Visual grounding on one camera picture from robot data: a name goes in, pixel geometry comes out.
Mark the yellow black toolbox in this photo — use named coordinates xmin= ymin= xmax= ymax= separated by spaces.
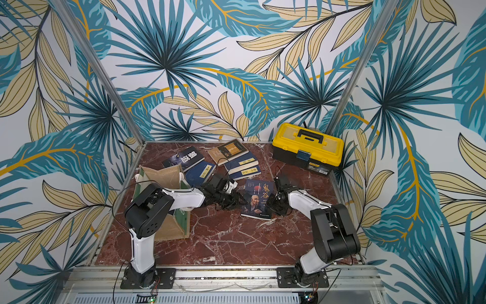
xmin=272 ymin=123 xmax=344 ymax=176

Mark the green burlap Christmas bag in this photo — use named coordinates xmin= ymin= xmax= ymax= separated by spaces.
xmin=132 ymin=164 xmax=192 ymax=243

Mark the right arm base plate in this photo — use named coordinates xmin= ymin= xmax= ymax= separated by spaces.
xmin=276 ymin=267 xmax=329 ymax=288

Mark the blue book near bag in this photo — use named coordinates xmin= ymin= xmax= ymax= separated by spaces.
xmin=185 ymin=161 xmax=216 ymax=187

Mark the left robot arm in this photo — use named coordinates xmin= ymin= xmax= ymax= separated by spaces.
xmin=124 ymin=175 xmax=246 ymax=279

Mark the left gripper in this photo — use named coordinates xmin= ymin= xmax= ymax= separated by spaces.
xmin=216 ymin=189 xmax=250 ymax=212

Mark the blue book top stack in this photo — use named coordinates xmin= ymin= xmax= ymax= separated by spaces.
xmin=224 ymin=151 xmax=259 ymax=175

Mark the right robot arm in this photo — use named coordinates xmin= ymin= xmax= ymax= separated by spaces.
xmin=267 ymin=175 xmax=361 ymax=285

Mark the blue book middle stack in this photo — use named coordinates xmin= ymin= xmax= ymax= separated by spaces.
xmin=229 ymin=165 xmax=261 ymax=181

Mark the brown cover book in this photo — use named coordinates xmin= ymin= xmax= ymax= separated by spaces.
xmin=208 ymin=139 xmax=249 ymax=166

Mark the blue book stack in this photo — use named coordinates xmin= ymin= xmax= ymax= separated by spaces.
xmin=229 ymin=165 xmax=261 ymax=181
xmin=224 ymin=151 xmax=259 ymax=175

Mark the dark wolf cover book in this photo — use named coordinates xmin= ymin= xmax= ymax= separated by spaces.
xmin=162 ymin=146 xmax=205 ymax=172

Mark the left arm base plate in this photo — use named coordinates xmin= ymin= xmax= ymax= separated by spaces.
xmin=120 ymin=264 xmax=176 ymax=290

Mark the dark Guiguzi book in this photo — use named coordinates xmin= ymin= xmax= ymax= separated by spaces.
xmin=240 ymin=179 xmax=274 ymax=220

